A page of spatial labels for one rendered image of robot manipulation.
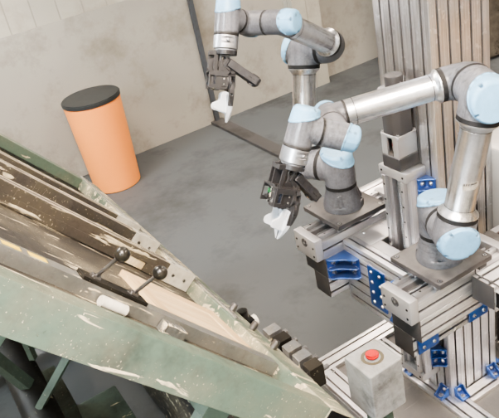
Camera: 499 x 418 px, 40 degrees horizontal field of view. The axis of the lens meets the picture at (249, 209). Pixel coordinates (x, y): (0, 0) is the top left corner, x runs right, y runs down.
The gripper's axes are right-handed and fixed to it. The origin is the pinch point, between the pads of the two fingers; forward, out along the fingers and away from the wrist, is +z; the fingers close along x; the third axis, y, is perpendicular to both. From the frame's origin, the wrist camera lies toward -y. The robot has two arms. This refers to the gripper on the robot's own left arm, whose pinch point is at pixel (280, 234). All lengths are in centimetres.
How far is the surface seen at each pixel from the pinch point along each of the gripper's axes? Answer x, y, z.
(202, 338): -2.2, 15.1, 32.6
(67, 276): -1, 56, 14
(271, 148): -316, -206, 40
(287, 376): 2.2, -14.2, 44.2
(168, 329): 2.1, 28.6, 26.9
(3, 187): -60, 60, 11
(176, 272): -62, -5, 39
